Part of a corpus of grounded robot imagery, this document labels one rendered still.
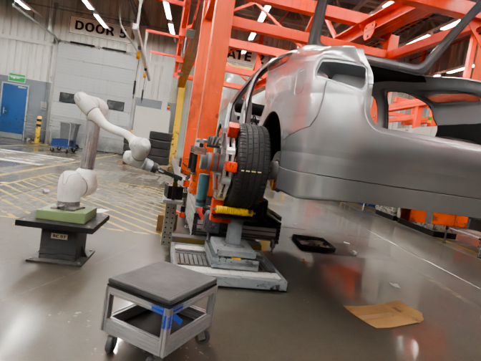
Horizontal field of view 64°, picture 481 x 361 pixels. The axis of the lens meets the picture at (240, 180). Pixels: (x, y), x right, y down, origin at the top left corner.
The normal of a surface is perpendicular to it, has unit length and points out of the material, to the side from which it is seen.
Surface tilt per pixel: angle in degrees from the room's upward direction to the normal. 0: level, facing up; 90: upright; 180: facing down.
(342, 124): 89
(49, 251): 90
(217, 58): 90
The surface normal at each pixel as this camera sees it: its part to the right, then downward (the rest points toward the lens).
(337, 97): -0.47, -0.03
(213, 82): 0.19, 0.11
